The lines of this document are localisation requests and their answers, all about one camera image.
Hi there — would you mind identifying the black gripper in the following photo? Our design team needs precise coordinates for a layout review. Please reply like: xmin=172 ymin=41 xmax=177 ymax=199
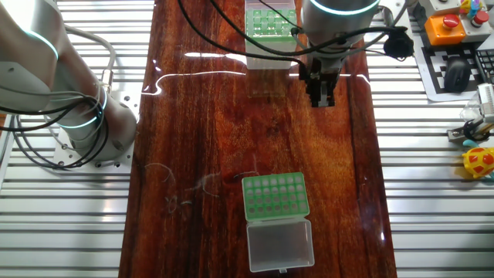
xmin=299 ymin=56 xmax=341 ymax=109

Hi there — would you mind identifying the green clear pipette tip box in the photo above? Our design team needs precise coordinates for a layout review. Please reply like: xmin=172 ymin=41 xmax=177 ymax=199
xmin=244 ymin=0 xmax=299 ymax=71
xmin=241 ymin=171 xmax=316 ymax=274

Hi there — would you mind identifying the glossy brown wooden board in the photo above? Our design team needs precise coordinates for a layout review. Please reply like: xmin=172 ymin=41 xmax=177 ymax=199
xmin=117 ymin=0 xmax=398 ymax=278

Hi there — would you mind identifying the orange emergency stop box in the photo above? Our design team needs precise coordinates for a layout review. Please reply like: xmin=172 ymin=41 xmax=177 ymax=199
xmin=424 ymin=13 xmax=467 ymax=46

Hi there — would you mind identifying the black computer mouse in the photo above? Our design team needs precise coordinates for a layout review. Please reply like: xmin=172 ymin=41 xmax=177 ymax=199
xmin=443 ymin=56 xmax=472 ymax=93

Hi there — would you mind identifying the grey control button box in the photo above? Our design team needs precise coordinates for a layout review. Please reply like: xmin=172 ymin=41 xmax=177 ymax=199
xmin=418 ymin=0 xmax=463 ymax=19

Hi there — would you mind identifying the grey emergency stop box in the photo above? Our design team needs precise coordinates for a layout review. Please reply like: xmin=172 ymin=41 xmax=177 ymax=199
xmin=461 ymin=9 xmax=494 ymax=43

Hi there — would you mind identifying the black keyboard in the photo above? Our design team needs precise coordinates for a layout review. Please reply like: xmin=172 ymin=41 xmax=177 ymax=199
xmin=474 ymin=48 xmax=494 ymax=84

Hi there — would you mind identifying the small colourful plastic toy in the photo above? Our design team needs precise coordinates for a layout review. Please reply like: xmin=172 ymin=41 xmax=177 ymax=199
xmin=458 ymin=0 xmax=484 ymax=20

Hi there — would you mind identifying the yellow orange turtle toy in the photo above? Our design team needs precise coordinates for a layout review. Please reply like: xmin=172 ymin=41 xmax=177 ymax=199
xmin=461 ymin=138 xmax=494 ymax=180

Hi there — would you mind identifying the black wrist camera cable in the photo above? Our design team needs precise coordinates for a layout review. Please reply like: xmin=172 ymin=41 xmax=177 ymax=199
xmin=210 ymin=0 xmax=409 ymax=57

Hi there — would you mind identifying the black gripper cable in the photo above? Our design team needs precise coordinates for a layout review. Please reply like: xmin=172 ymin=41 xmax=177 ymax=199
xmin=176 ymin=0 xmax=310 ymax=80

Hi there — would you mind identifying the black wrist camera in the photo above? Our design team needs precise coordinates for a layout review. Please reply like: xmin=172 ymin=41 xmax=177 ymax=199
xmin=383 ymin=29 xmax=415 ymax=62

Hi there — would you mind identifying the small silver metal bracket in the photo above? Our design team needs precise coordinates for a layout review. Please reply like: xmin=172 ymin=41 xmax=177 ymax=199
xmin=446 ymin=124 xmax=494 ymax=147

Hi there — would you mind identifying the black looped cable tie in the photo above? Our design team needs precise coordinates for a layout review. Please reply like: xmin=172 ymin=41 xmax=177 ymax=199
xmin=462 ymin=118 xmax=484 ymax=142

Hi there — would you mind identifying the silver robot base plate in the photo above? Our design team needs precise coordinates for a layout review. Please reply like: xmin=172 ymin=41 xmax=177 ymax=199
xmin=51 ymin=89 xmax=143 ymax=175

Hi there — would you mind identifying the grey cable with metal connector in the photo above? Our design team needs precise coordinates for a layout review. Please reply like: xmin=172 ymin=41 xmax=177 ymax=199
xmin=61 ymin=25 xmax=117 ymax=96

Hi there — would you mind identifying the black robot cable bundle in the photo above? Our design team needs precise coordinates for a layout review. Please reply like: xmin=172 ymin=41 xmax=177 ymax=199
xmin=0 ymin=95 xmax=110 ymax=171

